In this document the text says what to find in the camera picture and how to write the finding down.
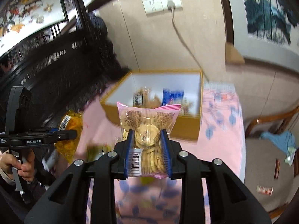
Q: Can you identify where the pink biscuit snack bag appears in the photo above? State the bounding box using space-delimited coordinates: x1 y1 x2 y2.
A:
117 102 181 178

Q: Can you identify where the orange chips snack bag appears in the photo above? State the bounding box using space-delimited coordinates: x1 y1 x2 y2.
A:
55 110 83 164

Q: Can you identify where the person left hand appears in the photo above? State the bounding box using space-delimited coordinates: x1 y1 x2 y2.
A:
1 149 35 185

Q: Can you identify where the white red candy wrapper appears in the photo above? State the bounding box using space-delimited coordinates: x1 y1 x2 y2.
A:
256 185 274 196

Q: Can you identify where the wooden armchair grey cushion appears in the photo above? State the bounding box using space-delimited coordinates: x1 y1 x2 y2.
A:
245 107 298 219

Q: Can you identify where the dark red candy wrapper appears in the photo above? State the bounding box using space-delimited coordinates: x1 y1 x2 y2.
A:
274 159 280 180

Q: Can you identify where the pink floral tablecloth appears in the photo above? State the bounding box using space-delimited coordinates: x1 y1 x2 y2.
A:
75 83 246 223

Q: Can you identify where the pale green small packet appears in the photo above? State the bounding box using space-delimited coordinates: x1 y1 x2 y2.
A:
284 147 296 166

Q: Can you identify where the blue cloth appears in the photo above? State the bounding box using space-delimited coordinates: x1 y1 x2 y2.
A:
259 131 297 154

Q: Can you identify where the dark carved wooden cabinet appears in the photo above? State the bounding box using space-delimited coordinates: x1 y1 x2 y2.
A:
1 13 129 131

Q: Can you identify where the yellow cardboard shoe box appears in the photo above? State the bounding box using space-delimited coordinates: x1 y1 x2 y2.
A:
100 70 204 142

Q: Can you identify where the blue snack packet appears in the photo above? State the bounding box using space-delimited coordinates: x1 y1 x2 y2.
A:
162 88 184 106

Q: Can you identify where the framed lotus ink painting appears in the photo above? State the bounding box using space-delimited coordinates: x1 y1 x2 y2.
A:
221 0 298 72

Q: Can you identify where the cardboard frame corner protector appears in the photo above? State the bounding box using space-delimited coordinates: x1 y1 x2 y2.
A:
225 42 245 64

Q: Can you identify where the white wall socket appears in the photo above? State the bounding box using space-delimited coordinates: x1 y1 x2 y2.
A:
142 0 182 15

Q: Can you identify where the grey power cable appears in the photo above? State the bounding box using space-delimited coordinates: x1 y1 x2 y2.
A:
167 0 210 82

